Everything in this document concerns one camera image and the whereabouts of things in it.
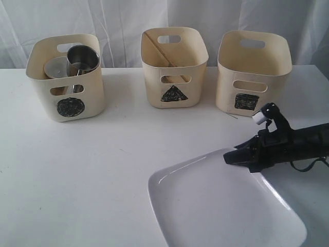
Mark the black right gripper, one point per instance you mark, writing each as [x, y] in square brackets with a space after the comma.
[301, 148]

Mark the white square plate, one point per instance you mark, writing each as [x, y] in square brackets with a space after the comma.
[206, 202]

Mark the wooden chopstick lengthwise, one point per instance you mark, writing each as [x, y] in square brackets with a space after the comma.
[170, 63]

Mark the steel mug with handle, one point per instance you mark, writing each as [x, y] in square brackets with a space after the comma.
[81, 59]

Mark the wooden chopstick across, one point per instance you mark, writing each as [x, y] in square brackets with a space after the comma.
[169, 79]

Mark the cream bin with square mark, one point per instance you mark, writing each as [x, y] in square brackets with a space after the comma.
[253, 68]

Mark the cream bin with triangle mark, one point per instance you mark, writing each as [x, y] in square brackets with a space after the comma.
[185, 47]

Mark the cream bin with circle mark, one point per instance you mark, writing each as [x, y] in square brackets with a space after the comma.
[69, 98]

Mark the white backdrop curtain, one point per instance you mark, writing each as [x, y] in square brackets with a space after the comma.
[118, 25]

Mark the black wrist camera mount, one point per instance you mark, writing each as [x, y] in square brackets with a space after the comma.
[269, 113]

